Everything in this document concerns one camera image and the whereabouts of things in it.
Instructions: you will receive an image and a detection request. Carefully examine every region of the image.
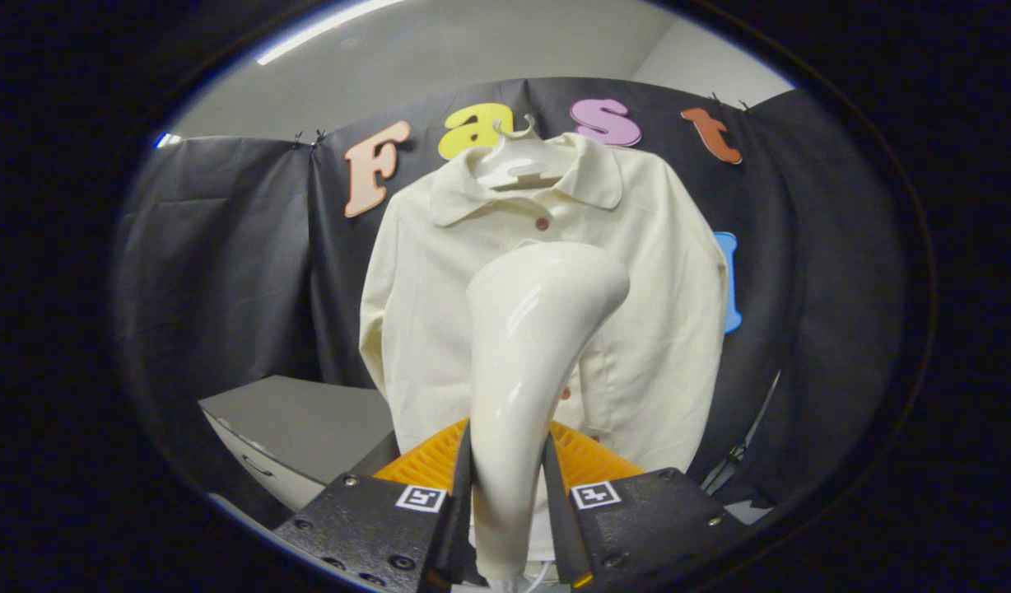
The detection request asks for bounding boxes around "ceiling light panel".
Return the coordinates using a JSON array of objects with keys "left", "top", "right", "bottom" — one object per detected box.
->
[{"left": 254, "top": 0, "right": 408, "bottom": 67}]

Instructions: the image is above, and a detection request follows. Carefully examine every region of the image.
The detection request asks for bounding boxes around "white garment steamer head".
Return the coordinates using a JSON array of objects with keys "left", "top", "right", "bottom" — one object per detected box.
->
[{"left": 466, "top": 241, "right": 631, "bottom": 581}]

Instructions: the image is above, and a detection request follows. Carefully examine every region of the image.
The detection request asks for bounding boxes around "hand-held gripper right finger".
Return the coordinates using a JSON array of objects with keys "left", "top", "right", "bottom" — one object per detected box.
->
[{"left": 542, "top": 420, "right": 749, "bottom": 590}]

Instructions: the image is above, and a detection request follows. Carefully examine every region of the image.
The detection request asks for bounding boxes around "white plastic hanger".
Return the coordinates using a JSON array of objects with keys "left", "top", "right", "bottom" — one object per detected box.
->
[{"left": 471, "top": 117, "right": 572, "bottom": 192}]

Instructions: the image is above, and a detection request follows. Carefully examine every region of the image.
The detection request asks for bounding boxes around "grey drawer cabinet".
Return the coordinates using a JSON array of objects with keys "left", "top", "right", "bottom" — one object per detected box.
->
[{"left": 198, "top": 375, "right": 401, "bottom": 513}]

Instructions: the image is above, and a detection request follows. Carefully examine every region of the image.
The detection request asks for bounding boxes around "cream button shirt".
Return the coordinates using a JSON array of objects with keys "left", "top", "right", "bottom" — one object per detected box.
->
[{"left": 359, "top": 132, "right": 730, "bottom": 563}]

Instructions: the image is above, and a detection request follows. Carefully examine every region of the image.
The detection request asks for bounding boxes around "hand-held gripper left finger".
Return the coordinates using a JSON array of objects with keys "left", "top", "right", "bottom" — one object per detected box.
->
[{"left": 273, "top": 418, "right": 476, "bottom": 593}]

